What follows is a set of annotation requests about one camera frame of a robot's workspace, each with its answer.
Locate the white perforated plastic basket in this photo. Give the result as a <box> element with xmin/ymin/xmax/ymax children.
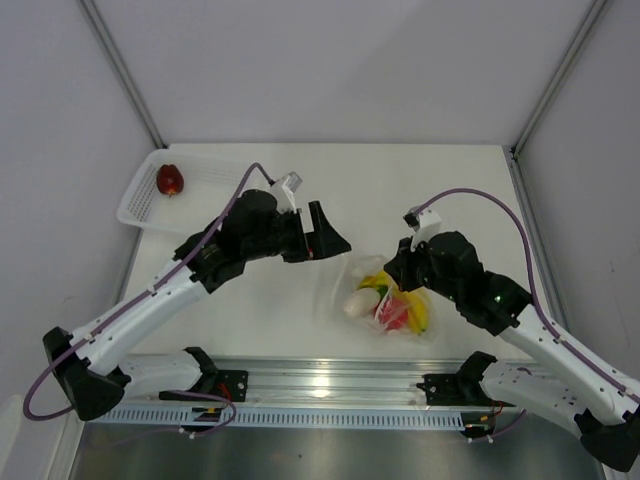
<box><xmin>116</xmin><ymin>150</ymin><xmax>249</xmax><ymax>236</ymax></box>

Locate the white slotted cable duct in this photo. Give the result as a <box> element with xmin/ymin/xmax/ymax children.
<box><xmin>94</xmin><ymin>405</ymin><xmax>465</xmax><ymax>432</ymax></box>

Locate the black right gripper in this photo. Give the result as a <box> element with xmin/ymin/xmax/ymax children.
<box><xmin>383</xmin><ymin>234</ymin><xmax>461</xmax><ymax>304</ymax></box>

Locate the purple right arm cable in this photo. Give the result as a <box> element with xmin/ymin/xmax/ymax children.
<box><xmin>404</xmin><ymin>188</ymin><xmax>640</xmax><ymax>444</ymax></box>

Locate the clear zip top bag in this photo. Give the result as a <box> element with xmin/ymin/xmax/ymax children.
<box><xmin>330</xmin><ymin>254</ymin><xmax>439</xmax><ymax>343</ymax></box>

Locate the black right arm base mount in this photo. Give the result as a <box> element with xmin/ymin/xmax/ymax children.
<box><xmin>415</xmin><ymin>373</ymin><xmax>500</xmax><ymax>407</ymax></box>

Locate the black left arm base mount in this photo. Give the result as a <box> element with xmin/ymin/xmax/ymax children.
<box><xmin>159</xmin><ymin>370</ymin><xmax>249</xmax><ymax>403</ymax></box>

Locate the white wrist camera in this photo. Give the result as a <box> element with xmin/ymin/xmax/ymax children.
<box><xmin>269</xmin><ymin>171</ymin><xmax>303</xmax><ymax>214</ymax></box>
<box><xmin>403</xmin><ymin>207</ymin><xmax>442</xmax><ymax>252</ymax></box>

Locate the aluminium frame post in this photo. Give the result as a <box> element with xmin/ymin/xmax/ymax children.
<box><xmin>76</xmin><ymin>0</ymin><xmax>167</xmax><ymax>149</ymax></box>
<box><xmin>510</xmin><ymin>0</ymin><xmax>614</xmax><ymax>161</ymax></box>

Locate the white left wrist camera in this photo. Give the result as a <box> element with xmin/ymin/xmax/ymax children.
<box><xmin>269</xmin><ymin>171</ymin><xmax>303</xmax><ymax>214</ymax></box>

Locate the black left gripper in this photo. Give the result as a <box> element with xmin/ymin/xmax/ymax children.
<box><xmin>244</xmin><ymin>202</ymin><xmax>350</xmax><ymax>264</ymax></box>

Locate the dark red mangosteen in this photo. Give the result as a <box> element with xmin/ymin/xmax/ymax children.
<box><xmin>156</xmin><ymin>164</ymin><xmax>184</xmax><ymax>196</ymax></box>

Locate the white radish with green top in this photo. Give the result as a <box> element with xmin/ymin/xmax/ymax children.
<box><xmin>342</xmin><ymin>286</ymin><xmax>388</xmax><ymax>318</ymax></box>

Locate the yellow banana bunch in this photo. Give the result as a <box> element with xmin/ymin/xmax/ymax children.
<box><xmin>358</xmin><ymin>271</ymin><xmax>430</xmax><ymax>336</ymax></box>

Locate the right aluminium frame post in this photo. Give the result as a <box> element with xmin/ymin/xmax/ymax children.
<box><xmin>510</xmin><ymin>0</ymin><xmax>614</xmax><ymax>161</ymax></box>

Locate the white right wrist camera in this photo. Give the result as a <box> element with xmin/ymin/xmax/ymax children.
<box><xmin>403</xmin><ymin>207</ymin><xmax>442</xmax><ymax>252</ymax></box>

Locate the left aluminium frame post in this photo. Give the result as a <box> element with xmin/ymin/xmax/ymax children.
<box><xmin>76</xmin><ymin>0</ymin><xmax>167</xmax><ymax>149</ymax></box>

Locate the red apple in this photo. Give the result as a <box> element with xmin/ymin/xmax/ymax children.
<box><xmin>374</xmin><ymin>296</ymin><xmax>409</xmax><ymax>332</ymax></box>

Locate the aluminium mounting rail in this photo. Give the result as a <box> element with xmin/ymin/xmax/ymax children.
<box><xmin>119</xmin><ymin>357</ymin><xmax>544</xmax><ymax>409</ymax></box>

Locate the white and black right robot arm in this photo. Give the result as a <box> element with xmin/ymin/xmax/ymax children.
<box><xmin>384</xmin><ymin>232</ymin><xmax>639</xmax><ymax>472</ymax></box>

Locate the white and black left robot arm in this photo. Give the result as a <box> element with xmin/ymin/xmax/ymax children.
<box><xmin>43</xmin><ymin>190</ymin><xmax>351</xmax><ymax>421</ymax></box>

